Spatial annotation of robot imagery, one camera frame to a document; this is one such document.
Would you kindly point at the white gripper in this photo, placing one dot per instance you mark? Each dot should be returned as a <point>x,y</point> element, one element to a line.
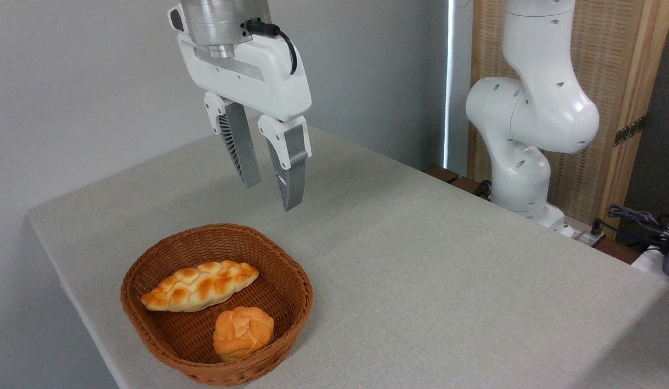
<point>264,78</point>

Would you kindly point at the brown wicker basket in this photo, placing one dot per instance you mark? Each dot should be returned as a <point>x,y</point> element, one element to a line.
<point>178,335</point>

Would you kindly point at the grey tablecloth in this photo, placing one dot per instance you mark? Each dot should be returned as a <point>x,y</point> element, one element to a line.
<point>448,281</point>

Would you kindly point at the brown wooden bench edge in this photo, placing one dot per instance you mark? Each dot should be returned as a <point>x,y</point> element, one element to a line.
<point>442,174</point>

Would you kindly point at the round orange bread bun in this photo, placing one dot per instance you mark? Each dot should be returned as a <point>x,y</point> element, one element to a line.
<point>242,332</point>

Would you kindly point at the braided long bread loaf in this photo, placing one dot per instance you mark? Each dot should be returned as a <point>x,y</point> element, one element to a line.
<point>199,285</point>

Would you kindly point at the metal screen hinge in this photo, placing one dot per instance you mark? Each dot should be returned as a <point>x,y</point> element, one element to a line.
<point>630,130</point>

